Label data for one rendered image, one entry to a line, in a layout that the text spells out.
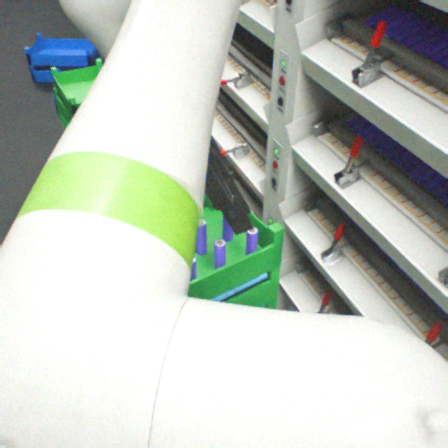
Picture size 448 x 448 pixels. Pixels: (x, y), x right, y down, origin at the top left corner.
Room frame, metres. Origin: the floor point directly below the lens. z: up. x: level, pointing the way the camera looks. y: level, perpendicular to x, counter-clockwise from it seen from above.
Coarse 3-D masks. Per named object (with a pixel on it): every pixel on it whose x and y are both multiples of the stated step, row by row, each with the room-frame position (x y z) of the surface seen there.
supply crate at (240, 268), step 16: (208, 208) 0.76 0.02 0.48; (208, 224) 0.71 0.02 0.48; (256, 224) 0.67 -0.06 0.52; (272, 224) 0.62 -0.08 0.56; (208, 240) 0.67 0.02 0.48; (240, 240) 0.67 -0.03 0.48; (272, 240) 0.61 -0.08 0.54; (208, 256) 0.63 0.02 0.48; (240, 256) 0.63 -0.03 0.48; (256, 256) 0.58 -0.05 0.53; (272, 256) 0.60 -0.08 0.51; (208, 272) 0.59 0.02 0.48; (224, 272) 0.55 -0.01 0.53; (240, 272) 0.57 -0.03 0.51; (256, 272) 0.58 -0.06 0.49; (192, 288) 0.52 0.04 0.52; (208, 288) 0.54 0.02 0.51; (224, 288) 0.55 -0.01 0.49
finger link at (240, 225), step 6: (234, 198) 0.60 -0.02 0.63; (234, 204) 0.60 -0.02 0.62; (240, 204) 0.60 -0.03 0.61; (222, 210) 0.60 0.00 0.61; (240, 210) 0.60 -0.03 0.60; (228, 216) 0.60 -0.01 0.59; (240, 216) 0.60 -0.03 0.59; (246, 216) 0.60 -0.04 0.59; (228, 222) 0.60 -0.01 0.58; (234, 222) 0.60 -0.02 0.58; (240, 222) 0.60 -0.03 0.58; (246, 222) 0.60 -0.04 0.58; (234, 228) 0.60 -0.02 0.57; (240, 228) 0.60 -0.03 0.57; (246, 228) 0.60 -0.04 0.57; (252, 228) 0.60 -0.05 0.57
